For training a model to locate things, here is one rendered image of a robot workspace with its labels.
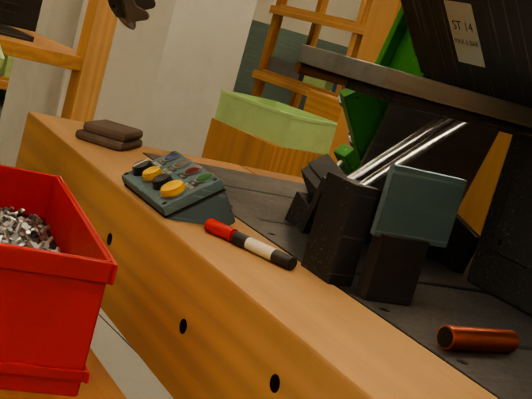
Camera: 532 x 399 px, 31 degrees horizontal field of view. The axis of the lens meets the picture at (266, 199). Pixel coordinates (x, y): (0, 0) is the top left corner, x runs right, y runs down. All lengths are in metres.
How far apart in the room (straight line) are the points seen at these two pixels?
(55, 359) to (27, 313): 0.05
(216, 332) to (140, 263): 0.22
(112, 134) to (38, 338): 0.72
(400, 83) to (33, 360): 0.39
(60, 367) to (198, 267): 0.22
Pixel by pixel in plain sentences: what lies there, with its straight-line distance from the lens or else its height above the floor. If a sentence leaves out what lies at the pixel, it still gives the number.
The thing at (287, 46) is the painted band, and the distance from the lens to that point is 9.75.
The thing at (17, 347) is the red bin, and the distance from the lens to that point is 0.80.
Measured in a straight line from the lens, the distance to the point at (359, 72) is 0.88.
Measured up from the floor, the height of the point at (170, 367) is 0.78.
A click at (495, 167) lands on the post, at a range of 1.53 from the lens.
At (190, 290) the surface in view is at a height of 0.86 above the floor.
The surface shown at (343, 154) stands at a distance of 1.47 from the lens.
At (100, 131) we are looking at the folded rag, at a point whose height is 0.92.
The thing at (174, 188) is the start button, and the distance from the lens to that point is 1.09.
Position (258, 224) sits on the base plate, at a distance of 1.20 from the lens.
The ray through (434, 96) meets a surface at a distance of 0.88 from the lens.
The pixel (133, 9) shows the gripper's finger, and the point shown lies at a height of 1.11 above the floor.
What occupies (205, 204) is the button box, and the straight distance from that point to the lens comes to 1.10.
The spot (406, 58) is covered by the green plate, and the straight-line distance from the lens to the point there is 1.15.
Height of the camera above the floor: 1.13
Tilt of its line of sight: 9 degrees down
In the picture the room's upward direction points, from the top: 16 degrees clockwise
